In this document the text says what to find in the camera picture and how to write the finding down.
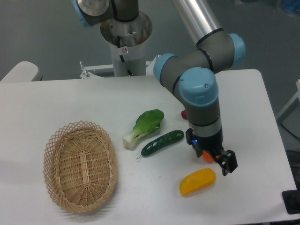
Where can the black device at table edge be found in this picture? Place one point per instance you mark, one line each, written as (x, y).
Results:
(291, 200)

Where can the white furniture at right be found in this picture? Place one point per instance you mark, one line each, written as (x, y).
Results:
(290, 106)

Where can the dark green cucumber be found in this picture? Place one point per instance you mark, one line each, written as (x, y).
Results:
(161, 142)

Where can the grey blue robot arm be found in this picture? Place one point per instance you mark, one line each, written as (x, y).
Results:
(191, 79)

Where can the green bok choy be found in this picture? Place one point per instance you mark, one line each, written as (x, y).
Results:
(147, 123)

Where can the orange round fruit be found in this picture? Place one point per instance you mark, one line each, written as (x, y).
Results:
(208, 158)

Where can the white chair armrest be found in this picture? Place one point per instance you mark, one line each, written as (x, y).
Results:
(24, 71)

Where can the woven wicker basket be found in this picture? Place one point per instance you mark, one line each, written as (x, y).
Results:
(80, 167)

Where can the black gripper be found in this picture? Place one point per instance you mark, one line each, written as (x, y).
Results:
(213, 145)

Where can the red fruit behind arm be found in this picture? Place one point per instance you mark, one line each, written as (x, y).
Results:
(184, 115)

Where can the yellow bell pepper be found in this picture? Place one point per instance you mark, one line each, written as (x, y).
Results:
(197, 181)

